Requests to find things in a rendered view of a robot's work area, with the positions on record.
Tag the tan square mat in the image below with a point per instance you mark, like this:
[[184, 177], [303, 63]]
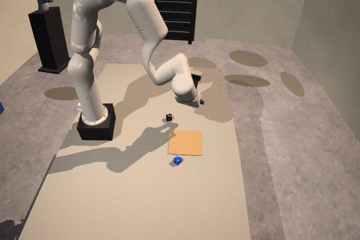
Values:
[[185, 142]]

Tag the blue die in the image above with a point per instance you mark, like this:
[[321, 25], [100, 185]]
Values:
[[177, 160]]

